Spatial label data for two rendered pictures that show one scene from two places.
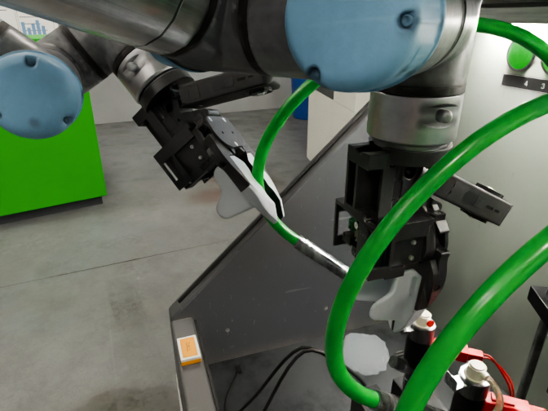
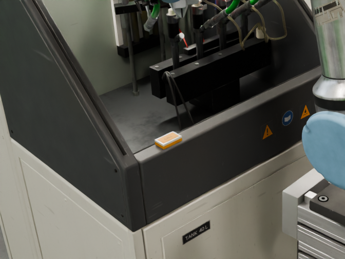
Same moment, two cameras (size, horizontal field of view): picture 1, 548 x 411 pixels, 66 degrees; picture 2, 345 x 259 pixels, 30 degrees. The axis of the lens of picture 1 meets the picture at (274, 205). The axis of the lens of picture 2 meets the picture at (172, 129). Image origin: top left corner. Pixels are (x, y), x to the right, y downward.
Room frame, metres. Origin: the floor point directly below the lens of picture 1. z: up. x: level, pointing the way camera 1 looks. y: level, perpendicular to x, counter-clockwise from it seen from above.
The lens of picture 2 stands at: (0.85, 1.25, 1.64)
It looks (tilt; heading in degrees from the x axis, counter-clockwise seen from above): 29 degrees down; 253
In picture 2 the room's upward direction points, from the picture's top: 5 degrees counter-clockwise
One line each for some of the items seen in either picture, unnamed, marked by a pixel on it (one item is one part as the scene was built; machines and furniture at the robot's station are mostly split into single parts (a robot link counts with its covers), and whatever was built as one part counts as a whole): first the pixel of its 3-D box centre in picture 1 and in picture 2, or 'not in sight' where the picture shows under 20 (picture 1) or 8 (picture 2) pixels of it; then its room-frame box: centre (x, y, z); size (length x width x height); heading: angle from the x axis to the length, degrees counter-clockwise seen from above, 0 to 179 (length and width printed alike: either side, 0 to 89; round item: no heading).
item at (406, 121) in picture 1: (414, 118); not in sight; (0.36, -0.12, 1.35); 0.08 x 0.08 x 0.05
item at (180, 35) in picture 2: (402, 393); (178, 55); (0.37, -0.16, 1.01); 0.05 x 0.03 x 0.21; 109
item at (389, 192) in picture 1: (394, 204); not in sight; (0.36, -0.11, 1.27); 0.09 x 0.08 x 0.12; 109
